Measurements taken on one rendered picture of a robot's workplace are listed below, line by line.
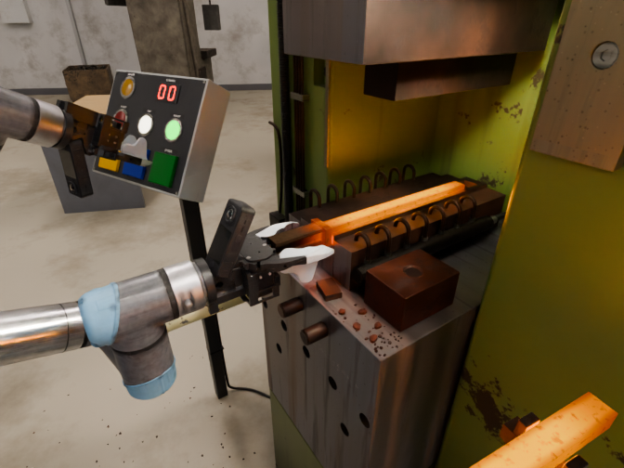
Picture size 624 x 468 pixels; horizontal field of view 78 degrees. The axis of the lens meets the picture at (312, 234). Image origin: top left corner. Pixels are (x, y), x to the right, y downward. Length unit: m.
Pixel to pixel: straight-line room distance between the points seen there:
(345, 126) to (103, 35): 8.08
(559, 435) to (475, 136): 0.71
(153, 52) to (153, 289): 5.09
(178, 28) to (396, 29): 4.92
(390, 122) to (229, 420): 1.21
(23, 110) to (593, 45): 0.77
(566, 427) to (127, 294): 0.50
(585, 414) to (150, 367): 0.52
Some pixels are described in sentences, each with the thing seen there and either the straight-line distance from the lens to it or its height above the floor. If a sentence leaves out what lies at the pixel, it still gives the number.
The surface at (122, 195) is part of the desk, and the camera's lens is 3.32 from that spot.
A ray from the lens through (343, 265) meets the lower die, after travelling 0.65.
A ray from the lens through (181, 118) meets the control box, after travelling 0.98.
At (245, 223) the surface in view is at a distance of 0.56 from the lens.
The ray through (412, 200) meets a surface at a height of 1.01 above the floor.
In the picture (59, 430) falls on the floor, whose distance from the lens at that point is 1.83.
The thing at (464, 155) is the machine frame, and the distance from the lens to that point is 1.04.
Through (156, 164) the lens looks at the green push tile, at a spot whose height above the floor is 1.02.
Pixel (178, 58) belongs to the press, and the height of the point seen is 0.87.
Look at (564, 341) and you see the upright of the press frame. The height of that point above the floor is 0.95.
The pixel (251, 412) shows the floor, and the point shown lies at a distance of 1.64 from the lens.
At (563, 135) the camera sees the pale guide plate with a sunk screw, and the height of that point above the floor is 1.21.
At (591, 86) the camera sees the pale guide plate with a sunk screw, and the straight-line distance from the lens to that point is 0.50.
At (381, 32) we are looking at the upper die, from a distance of 0.54.
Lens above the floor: 1.32
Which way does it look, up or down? 30 degrees down
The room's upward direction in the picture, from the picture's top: straight up
